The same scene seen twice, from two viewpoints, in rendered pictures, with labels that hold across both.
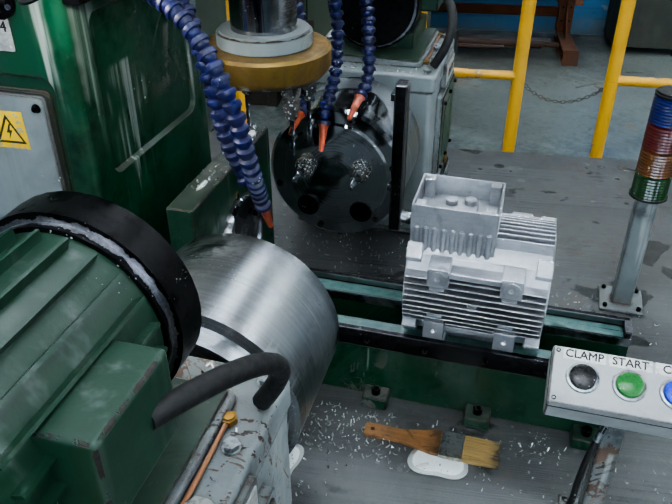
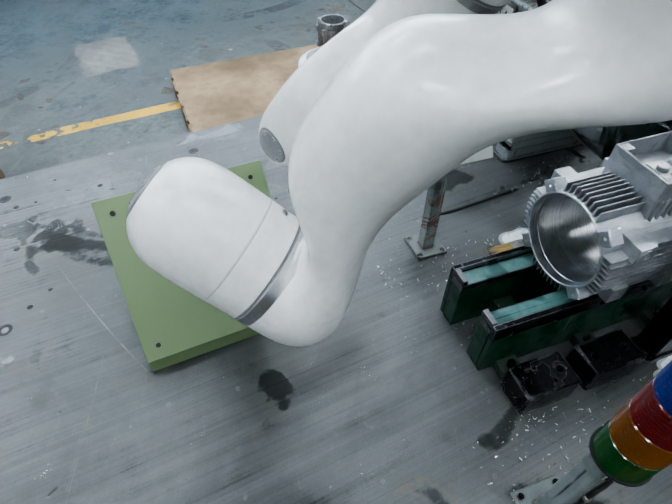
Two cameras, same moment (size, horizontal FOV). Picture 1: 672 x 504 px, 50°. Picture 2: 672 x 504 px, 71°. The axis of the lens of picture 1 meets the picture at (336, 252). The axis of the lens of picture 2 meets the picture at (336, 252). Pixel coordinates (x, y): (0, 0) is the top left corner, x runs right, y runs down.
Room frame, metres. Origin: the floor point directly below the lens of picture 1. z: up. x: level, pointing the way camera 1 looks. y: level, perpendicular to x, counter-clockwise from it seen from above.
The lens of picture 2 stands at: (1.08, -0.90, 1.55)
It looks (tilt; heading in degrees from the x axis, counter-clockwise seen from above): 47 degrees down; 145
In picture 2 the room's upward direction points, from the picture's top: straight up
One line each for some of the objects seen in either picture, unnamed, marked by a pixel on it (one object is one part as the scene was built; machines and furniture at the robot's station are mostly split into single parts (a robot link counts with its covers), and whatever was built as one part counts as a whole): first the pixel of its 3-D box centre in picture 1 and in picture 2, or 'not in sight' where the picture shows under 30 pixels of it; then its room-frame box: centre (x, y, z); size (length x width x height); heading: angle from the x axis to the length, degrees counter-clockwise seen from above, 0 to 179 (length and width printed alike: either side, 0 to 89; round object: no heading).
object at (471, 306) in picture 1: (478, 273); (612, 225); (0.89, -0.21, 1.02); 0.20 x 0.19 x 0.19; 74
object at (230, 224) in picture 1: (245, 238); not in sight; (0.99, 0.15, 1.02); 0.15 x 0.02 x 0.15; 164
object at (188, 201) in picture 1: (211, 254); not in sight; (1.01, 0.21, 0.97); 0.30 x 0.11 x 0.34; 164
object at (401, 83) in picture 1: (399, 158); not in sight; (1.06, -0.10, 1.12); 0.04 x 0.03 x 0.26; 74
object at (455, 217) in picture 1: (457, 215); (661, 174); (0.90, -0.18, 1.11); 0.12 x 0.11 x 0.07; 74
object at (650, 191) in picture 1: (651, 183); (630, 447); (1.11, -0.54, 1.05); 0.06 x 0.06 x 0.04
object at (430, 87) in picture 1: (380, 122); not in sight; (1.54, -0.10, 0.99); 0.35 x 0.31 x 0.37; 164
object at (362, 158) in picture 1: (352, 147); not in sight; (1.28, -0.03, 1.04); 0.41 x 0.25 x 0.25; 164
